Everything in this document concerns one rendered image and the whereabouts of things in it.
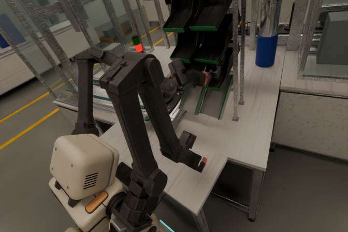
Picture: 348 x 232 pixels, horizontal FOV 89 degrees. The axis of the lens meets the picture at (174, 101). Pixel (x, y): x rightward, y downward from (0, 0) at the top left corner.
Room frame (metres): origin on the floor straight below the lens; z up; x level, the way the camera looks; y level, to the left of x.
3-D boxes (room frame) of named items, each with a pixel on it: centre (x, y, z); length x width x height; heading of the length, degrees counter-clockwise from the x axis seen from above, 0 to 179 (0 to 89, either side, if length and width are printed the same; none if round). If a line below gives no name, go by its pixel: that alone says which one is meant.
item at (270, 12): (1.35, -0.90, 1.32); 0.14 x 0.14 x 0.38
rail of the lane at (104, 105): (1.15, 0.38, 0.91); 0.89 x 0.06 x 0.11; 52
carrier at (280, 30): (1.67, -1.37, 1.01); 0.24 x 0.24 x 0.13; 52
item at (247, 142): (1.45, -0.21, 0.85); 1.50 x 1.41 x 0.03; 52
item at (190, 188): (0.88, 0.09, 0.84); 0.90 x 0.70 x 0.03; 43
